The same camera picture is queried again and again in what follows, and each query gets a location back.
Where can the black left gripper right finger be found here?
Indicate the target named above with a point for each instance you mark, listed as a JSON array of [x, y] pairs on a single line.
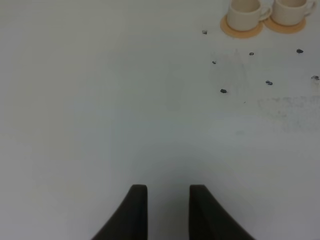
[[208, 220]]

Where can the left orange coaster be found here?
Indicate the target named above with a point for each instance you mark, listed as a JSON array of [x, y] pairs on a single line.
[[240, 34]]

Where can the orange coaster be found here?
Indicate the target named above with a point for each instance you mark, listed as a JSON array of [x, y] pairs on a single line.
[[283, 29], [240, 34]]

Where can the right orange coaster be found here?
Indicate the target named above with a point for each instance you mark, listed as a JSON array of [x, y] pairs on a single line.
[[283, 29]]

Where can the left white teacup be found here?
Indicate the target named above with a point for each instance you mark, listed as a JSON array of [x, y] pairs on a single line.
[[245, 15]]

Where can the right white teacup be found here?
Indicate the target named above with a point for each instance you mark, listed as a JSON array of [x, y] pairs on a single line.
[[292, 12]]

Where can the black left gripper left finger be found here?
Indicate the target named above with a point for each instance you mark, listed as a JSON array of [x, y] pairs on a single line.
[[130, 220]]

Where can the white teacup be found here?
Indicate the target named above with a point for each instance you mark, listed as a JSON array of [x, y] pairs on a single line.
[[292, 12], [245, 15]]

